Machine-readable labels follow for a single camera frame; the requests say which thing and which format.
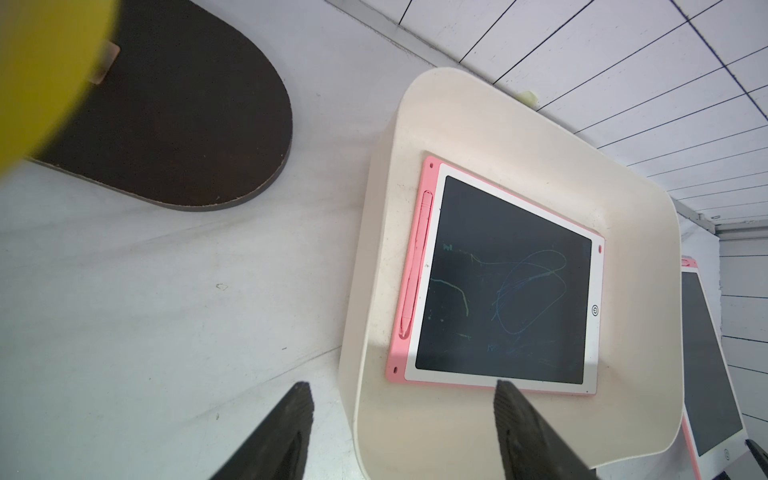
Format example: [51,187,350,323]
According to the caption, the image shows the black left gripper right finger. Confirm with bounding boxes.
[493,380,598,480]

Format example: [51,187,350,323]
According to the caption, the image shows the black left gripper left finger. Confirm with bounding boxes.
[211,382,314,480]

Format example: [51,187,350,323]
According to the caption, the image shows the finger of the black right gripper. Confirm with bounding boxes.
[745,439,768,474]

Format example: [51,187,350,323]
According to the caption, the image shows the pink white writing tablet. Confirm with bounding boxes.
[681,257,748,479]

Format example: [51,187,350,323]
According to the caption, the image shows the cream plastic storage box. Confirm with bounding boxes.
[338,68,684,479]

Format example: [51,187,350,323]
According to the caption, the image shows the dark metal glass rack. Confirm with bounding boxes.
[32,1,293,211]

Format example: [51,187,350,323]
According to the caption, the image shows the yellow plastic wine glass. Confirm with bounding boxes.
[1,1,119,174]

